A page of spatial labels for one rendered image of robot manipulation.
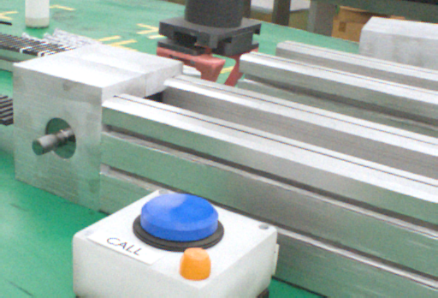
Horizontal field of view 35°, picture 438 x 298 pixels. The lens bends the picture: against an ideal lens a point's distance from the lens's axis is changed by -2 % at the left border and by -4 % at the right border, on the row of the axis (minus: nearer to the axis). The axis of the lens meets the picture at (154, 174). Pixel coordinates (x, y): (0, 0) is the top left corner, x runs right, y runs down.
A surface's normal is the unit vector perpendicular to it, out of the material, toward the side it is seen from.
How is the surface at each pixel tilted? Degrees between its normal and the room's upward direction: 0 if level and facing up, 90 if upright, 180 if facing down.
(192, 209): 3
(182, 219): 2
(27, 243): 0
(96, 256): 90
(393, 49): 90
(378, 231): 90
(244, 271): 90
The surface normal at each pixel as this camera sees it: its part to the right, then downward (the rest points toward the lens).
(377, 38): -0.40, 0.35
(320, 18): 0.74, 0.30
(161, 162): -0.59, 0.29
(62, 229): 0.05, -0.92
